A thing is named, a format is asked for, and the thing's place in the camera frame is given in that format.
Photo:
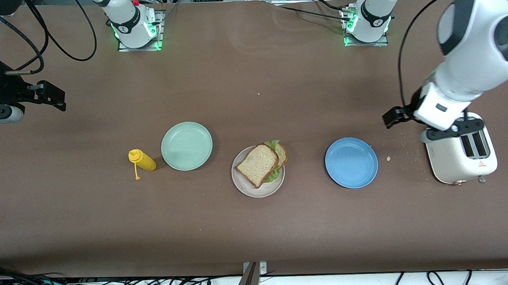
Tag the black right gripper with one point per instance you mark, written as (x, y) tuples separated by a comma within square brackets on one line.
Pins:
[(8, 90)]

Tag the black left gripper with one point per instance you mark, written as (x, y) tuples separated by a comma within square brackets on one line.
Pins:
[(415, 101)]

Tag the light bread slice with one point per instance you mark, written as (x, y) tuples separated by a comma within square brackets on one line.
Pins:
[(283, 154)]

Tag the yellow squeeze bottle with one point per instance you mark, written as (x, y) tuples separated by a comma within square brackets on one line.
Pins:
[(145, 162)]

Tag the green lettuce leaf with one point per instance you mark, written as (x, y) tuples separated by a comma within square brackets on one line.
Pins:
[(274, 172)]

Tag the dark-crust bread slice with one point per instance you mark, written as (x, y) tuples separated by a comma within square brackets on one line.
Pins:
[(257, 163)]

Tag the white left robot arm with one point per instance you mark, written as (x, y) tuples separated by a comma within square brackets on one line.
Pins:
[(472, 43)]

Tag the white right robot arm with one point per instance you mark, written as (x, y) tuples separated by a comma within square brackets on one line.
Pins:
[(131, 25)]

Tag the blue round plate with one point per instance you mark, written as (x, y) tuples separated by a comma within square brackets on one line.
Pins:
[(351, 163)]

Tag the green round plate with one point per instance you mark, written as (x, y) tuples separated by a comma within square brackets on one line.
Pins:
[(187, 146)]

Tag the beige round plate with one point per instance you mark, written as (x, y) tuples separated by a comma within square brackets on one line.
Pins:
[(243, 181)]

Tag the white two-slot toaster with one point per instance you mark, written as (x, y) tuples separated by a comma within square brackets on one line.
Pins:
[(456, 163)]

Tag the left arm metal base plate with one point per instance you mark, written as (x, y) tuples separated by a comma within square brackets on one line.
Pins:
[(367, 44)]

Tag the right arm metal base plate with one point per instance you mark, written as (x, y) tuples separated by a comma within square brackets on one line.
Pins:
[(161, 39)]

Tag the metal corner bracket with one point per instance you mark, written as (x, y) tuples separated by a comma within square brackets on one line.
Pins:
[(253, 284)]

